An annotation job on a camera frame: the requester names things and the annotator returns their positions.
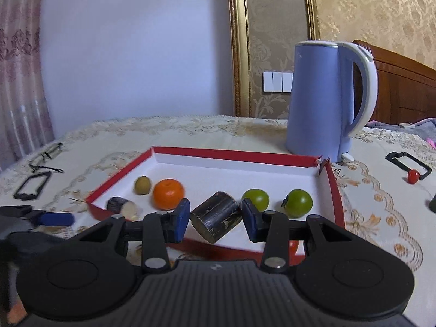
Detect pink patterned curtain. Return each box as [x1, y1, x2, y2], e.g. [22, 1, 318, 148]
[0, 0, 55, 171]

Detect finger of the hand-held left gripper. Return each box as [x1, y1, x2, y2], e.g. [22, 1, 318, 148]
[30, 211, 75, 227]
[0, 205, 33, 217]

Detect grey cloth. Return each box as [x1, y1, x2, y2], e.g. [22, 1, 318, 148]
[366, 117, 436, 144]

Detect green tomato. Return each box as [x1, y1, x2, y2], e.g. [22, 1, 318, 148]
[282, 189, 313, 219]
[242, 188, 270, 212]

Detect black eyeglasses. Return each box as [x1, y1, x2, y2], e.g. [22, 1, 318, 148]
[29, 142, 65, 174]

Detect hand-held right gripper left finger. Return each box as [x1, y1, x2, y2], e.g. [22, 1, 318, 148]
[77, 198, 191, 273]

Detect gold wall frame moulding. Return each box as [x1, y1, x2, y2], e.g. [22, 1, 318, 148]
[226, 0, 321, 118]

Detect wooden headboard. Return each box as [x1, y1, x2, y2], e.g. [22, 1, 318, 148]
[352, 39, 436, 125]

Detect brown kiwi fruit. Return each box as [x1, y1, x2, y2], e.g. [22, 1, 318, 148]
[134, 176, 151, 195]

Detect orange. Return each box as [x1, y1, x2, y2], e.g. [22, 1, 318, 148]
[152, 179, 184, 211]

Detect black rectangular plastic frame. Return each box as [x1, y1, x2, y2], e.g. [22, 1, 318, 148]
[14, 171, 52, 201]
[386, 151, 432, 180]

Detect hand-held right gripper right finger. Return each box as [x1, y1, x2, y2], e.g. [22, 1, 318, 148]
[241, 199, 367, 273]

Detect white wall switch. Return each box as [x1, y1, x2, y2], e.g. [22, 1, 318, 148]
[263, 71, 294, 93]

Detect red shallow cardboard box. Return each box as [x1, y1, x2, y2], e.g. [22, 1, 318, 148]
[85, 146, 346, 263]

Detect blue electric kettle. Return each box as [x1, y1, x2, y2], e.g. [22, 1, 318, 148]
[285, 40, 379, 164]

